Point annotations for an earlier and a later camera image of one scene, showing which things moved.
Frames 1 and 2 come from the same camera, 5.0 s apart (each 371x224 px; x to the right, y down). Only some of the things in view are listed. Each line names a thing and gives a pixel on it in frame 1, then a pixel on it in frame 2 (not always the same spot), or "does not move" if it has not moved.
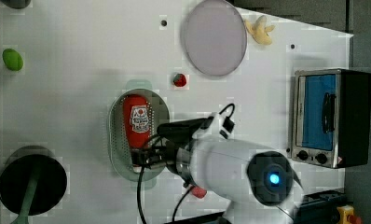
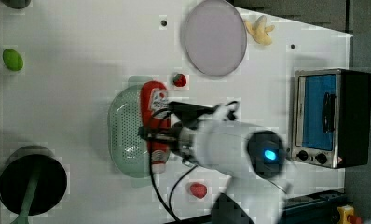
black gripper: (161, 151) -> (171, 133)
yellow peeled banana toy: (259, 31) does not move
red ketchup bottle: (137, 122) -> (156, 107)
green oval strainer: (120, 152) does not move
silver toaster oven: (331, 118) does not move
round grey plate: (213, 36) does not move
